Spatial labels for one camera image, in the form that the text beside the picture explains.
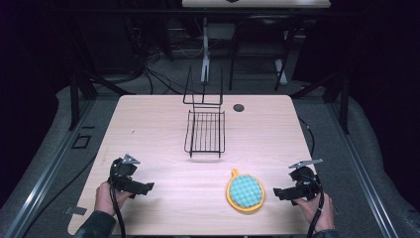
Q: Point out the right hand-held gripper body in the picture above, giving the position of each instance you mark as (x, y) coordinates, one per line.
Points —
(305, 185)

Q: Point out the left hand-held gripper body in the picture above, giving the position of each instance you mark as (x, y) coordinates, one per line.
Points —
(123, 172)

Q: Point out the teal sponge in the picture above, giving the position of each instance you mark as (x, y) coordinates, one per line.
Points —
(246, 191)

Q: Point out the person's right hand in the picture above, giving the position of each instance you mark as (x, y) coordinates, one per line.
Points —
(317, 213)

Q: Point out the person's left hand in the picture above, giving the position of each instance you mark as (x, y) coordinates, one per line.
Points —
(105, 198)

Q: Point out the grey tape strip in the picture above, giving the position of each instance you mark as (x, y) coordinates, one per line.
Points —
(76, 210)

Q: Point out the dark round table grommet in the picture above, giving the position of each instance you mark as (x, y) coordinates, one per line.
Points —
(238, 107)

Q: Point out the white table leg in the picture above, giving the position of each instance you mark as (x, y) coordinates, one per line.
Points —
(205, 59)

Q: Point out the black chair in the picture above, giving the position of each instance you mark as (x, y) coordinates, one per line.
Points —
(261, 23)

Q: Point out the white background table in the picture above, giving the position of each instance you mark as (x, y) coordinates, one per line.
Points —
(264, 3)

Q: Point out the grey metal floor rail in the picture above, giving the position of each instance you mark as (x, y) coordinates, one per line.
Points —
(363, 178)
(43, 178)

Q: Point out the black metal stand frame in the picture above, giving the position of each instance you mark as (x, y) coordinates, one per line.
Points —
(74, 99)
(345, 102)

